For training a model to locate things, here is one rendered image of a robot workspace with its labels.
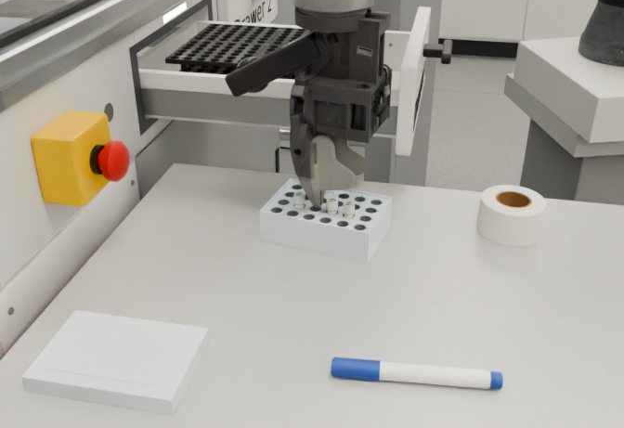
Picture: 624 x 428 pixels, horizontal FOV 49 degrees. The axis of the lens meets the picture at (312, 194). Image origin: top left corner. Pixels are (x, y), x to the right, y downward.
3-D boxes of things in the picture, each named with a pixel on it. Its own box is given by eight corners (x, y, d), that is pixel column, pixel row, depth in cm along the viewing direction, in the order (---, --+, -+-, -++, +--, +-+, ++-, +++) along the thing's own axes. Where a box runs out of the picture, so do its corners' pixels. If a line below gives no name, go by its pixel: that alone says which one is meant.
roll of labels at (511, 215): (552, 228, 77) (557, 198, 75) (523, 254, 72) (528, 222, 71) (495, 208, 81) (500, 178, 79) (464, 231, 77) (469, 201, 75)
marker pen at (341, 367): (499, 381, 56) (501, 366, 55) (501, 395, 55) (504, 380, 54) (331, 367, 58) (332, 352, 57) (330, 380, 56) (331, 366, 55)
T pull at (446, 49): (451, 48, 91) (452, 38, 90) (450, 65, 85) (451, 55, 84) (424, 46, 92) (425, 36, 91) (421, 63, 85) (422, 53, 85)
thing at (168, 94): (413, 71, 103) (416, 31, 100) (396, 139, 81) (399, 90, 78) (164, 55, 110) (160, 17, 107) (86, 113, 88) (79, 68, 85)
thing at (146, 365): (210, 342, 60) (208, 327, 59) (173, 415, 53) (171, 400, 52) (78, 323, 63) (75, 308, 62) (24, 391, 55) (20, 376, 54)
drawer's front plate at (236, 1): (275, 17, 138) (273, -40, 132) (230, 59, 113) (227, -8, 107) (266, 16, 138) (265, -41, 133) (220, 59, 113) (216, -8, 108)
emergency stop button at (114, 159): (136, 171, 69) (130, 135, 67) (117, 189, 65) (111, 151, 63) (108, 168, 69) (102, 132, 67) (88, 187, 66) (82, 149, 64)
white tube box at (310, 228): (390, 226, 78) (392, 196, 76) (368, 265, 71) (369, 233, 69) (291, 205, 82) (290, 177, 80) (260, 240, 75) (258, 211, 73)
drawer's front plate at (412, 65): (424, 78, 105) (431, 6, 99) (409, 158, 80) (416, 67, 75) (413, 77, 105) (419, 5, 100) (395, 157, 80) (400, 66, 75)
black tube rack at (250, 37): (357, 74, 101) (357, 31, 98) (336, 119, 86) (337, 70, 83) (214, 64, 105) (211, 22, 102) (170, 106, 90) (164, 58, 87)
